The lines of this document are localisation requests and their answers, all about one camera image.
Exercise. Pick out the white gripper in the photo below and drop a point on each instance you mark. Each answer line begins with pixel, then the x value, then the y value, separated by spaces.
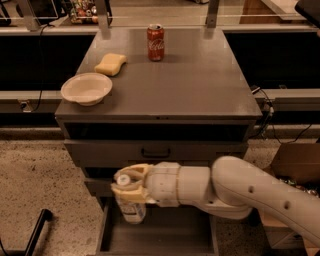
pixel 164 184

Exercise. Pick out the clear plastic water bottle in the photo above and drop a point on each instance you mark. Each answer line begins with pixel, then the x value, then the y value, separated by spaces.
pixel 133 213

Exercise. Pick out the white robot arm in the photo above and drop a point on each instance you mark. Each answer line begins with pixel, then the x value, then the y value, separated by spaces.
pixel 230 188

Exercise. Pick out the grey middle drawer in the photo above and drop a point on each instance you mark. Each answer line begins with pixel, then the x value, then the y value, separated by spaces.
pixel 98 180

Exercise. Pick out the grey open bottom drawer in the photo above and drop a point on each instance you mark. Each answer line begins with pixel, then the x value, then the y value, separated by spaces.
pixel 182 231

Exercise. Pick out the grey top drawer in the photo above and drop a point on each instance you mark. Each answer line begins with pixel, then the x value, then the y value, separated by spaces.
pixel 116 145

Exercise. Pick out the grey metal drawer cabinet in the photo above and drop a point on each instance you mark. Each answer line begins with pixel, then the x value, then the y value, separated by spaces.
pixel 198 82

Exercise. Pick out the black bar on floor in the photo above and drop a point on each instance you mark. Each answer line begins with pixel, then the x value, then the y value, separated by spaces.
pixel 45 216

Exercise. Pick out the white paper bowl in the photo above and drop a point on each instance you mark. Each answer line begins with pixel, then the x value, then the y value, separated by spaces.
pixel 86 89

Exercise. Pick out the yellow sponge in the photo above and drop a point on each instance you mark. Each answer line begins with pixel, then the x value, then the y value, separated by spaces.
pixel 110 64

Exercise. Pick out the red cola can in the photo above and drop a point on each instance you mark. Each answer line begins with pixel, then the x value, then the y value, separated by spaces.
pixel 155 42

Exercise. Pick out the cardboard box with items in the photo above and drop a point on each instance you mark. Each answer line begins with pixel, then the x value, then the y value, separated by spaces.
pixel 297 165

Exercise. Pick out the basket of colourful items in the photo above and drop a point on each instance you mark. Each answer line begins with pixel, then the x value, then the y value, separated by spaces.
pixel 83 12

